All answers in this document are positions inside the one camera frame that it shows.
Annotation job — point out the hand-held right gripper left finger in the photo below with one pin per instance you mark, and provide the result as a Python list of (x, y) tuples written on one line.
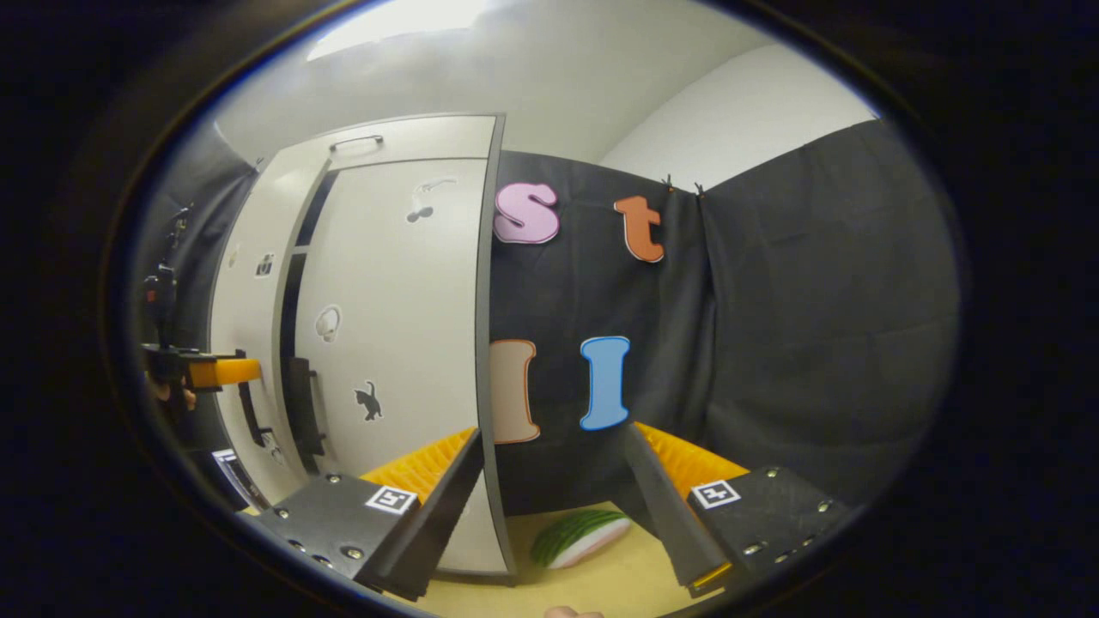
[(429, 524)]

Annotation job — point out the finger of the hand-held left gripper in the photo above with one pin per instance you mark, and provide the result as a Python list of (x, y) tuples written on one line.
[(233, 476), (227, 372)]

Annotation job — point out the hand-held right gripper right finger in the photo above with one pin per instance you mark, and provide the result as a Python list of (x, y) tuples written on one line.
[(665, 515)]

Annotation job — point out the watermelon slice coaster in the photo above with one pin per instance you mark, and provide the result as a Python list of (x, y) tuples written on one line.
[(584, 536)]

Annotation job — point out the black device on stand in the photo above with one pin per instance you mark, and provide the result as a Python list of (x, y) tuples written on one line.
[(163, 292)]

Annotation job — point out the white and grey cabinet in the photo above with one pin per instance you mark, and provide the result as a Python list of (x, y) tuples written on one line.
[(486, 300)]

